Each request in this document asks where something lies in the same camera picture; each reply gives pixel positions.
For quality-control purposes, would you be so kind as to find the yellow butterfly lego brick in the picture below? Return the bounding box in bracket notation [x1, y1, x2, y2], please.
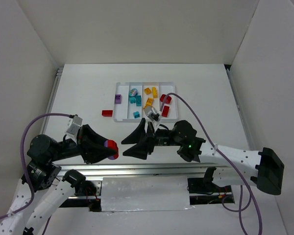
[144, 105, 153, 112]

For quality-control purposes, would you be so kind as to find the aluminium frame rail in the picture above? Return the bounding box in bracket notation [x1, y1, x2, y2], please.
[57, 163, 230, 179]

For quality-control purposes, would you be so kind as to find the white divided sorting tray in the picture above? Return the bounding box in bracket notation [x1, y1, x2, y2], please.
[112, 82, 175, 122]

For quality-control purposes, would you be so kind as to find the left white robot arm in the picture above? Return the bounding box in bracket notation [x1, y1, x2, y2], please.
[0, 125, 119, 235]

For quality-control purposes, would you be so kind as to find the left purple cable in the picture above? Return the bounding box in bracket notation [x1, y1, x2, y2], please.
[0, 113, 72, 235]

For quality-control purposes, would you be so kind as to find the yellow square lego brick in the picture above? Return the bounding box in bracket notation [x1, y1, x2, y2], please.
[144, 88, 152, 95]

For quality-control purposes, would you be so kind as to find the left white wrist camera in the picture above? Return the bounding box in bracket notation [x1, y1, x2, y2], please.
[65, 115, 83, 142]

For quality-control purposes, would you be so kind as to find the white foam board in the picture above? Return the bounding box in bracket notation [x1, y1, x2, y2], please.
[101, 176, 191, 212]

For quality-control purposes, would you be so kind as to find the purple cable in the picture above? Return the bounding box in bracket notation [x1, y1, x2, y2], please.
[159, 93, 263, 235]
[0, 113, 72, 235]

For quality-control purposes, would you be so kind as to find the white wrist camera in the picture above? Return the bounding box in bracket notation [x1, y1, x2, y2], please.
[145, 107, 161, 131]
[65, 115, 83, 142]

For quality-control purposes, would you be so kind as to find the purple square lego brick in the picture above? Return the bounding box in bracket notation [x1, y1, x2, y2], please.
[115, 94, 122, 104]

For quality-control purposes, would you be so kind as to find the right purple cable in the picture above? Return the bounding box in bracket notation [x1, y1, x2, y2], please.
[159, 93, 263, 235]

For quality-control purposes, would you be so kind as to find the purple and red lego stack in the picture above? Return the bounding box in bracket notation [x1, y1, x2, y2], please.
[104, 140, 119, 160]

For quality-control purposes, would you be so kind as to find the red rectangular lego brick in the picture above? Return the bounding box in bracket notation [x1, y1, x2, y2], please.
[101, 110, 113, 117]

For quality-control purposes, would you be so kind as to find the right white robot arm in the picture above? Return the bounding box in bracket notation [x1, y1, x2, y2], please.
[121, 119, 284, 195]

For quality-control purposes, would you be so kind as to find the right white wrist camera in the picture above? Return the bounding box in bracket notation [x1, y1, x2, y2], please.
[145, 107, 161, 131]

